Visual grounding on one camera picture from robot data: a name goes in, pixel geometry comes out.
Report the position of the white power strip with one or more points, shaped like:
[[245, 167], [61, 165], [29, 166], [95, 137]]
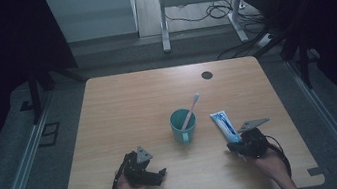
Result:
[[265, 40]]

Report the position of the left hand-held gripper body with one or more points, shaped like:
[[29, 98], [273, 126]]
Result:
[[139, 169]]

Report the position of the blue and white toothpaste tube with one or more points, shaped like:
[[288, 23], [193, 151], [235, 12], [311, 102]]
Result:
[[223, 122]]

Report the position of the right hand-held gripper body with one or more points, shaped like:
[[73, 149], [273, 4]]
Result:
[[254, 142]]

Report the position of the black metal stand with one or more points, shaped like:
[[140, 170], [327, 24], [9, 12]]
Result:
[[303, 64], [35, 97]]

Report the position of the white toothbrush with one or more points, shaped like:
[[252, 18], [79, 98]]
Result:
[[192, 107]]

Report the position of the person's right hand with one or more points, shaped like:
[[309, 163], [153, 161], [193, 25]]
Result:
[[268, 165]]

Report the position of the dark round table grommet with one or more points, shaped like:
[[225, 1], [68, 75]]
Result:
[[207, 75]]

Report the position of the teal cup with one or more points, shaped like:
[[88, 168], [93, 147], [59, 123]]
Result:
[[183, 127]]

